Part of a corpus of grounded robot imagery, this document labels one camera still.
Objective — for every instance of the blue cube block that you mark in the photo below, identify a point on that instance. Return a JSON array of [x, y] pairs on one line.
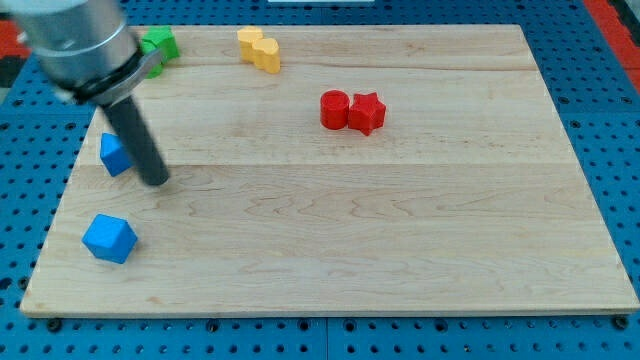
[[110, 238]]

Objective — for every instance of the red star block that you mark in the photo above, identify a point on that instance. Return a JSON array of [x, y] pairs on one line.
[[367, 113]]

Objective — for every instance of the yellow block rear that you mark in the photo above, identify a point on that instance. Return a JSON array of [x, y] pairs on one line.
[[246, 37]]

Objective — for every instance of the green block right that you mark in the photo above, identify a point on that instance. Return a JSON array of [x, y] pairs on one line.
[[161, 38]]

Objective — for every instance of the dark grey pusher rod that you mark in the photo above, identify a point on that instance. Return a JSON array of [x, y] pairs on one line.
[[129, 125]]

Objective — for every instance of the green block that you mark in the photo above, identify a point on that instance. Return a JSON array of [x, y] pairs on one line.
[[151, 60], [161, 38]]

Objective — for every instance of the yellow heart block front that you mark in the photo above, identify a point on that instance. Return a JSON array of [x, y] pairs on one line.
[[266, 55]]

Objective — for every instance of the blue triangle block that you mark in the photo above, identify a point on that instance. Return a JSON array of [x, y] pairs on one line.
[[113, 155]]

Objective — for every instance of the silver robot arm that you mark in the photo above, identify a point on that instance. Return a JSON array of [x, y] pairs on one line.
[[90, 54]]

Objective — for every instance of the red cylinder block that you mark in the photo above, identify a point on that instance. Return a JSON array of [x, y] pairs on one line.
[[334, 109]]

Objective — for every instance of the green block left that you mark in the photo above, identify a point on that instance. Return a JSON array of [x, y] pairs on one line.
[[151, 60]]

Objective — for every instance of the wooden board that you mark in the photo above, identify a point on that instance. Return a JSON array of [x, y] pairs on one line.
[[469, 201]]

